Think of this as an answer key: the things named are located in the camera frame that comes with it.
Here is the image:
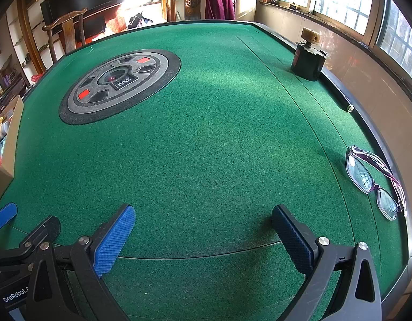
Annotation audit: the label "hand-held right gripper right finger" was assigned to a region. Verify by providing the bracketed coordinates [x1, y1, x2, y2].
[271, 204, 383, 321]

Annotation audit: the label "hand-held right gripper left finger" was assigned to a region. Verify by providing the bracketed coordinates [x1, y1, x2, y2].
[25, 204, 136, 321]

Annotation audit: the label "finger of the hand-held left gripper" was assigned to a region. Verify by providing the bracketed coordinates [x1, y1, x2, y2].
[0, 202, 18, 231]
[0, 216, 61, 268]

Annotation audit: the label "cardboard box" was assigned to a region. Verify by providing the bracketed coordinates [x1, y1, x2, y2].
[0, 94, 25, 208]

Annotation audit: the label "purple framed eyeglasses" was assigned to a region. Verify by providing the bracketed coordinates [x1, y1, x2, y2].
[345, 145, 408, 221]

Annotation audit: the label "round grey table control panel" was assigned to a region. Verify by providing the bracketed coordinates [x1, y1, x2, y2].
[59, 49, 182, 126]

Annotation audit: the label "black canister with wooden knob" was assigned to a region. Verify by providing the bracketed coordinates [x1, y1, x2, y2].
[290, 27, 328, 81]

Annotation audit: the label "black bag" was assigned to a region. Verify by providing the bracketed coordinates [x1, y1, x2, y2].
[127, 12, 153, 29]

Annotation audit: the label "wooden framed window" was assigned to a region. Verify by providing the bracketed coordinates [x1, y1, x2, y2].
[266, 0, 412, 84]

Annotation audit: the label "wooden chair with carved back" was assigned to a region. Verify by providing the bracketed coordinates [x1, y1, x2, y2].
[161, 0, 238, 22]

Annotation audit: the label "maroon cloth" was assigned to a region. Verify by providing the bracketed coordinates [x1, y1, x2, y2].
[205, 0, 239, 21]

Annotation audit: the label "wooden wall shelf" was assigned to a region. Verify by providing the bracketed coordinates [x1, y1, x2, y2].
[0, 0, 46, 91]

